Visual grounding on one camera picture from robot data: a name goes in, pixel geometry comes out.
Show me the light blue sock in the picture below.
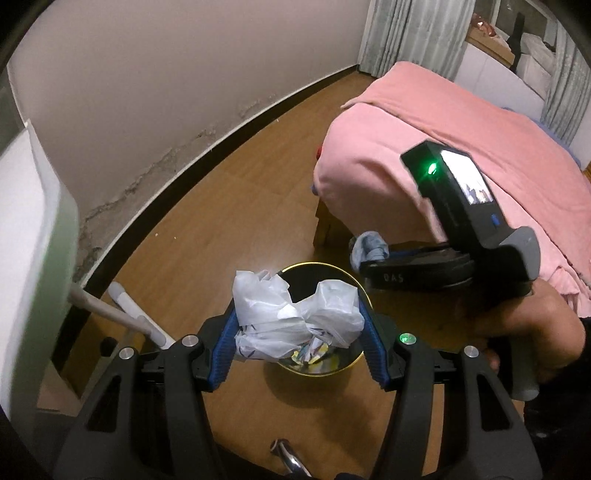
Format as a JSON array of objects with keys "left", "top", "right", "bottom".
[{"left": 349, "top": 231, "right": 390, "bottom": 273}]

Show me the white plastic bag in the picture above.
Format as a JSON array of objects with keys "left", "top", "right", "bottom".
[{"left": 231, "top": 269, "right": 366, "bottom": 363}]

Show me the black gold trash bin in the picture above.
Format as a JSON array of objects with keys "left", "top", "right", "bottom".
[{"left": 279, "top": 261, "right": 372, "bottom": 378}]

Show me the person right hand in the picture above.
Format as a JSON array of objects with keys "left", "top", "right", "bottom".
[{"left": 461, "top": 278, "right": 587, "bottom": 375}]

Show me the chrome chair base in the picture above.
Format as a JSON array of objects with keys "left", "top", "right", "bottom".
[{"left": 270, "top": 438, "right": 312, "bottom": 479}]

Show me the white desk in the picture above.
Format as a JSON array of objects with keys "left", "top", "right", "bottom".
[{"left": 1, "top": 122, "right": 79, "bottom": 445}]

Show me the grey curtain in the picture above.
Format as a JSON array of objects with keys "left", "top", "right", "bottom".
[{"left": 358, "top": 0, "right": 475, "bottom": 80}]

